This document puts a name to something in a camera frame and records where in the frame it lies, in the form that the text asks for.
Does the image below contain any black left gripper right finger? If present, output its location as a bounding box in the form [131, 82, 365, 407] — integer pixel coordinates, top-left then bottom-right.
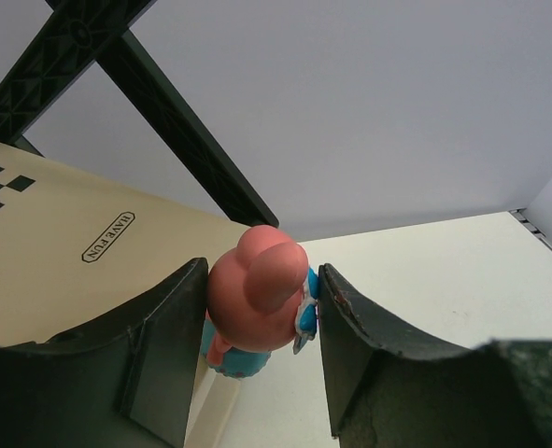
[318, 264, 552, 447]

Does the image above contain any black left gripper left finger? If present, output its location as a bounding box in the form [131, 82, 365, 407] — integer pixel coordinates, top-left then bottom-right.
[0, 258, 208, 447]

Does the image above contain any pink figure blue sunglasses toy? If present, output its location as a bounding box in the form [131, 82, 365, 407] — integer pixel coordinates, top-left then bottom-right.
[201, 225, 319, 379]

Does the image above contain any beige three-tier shelf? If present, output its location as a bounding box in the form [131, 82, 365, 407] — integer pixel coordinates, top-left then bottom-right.
[0, 1, 277, 447]

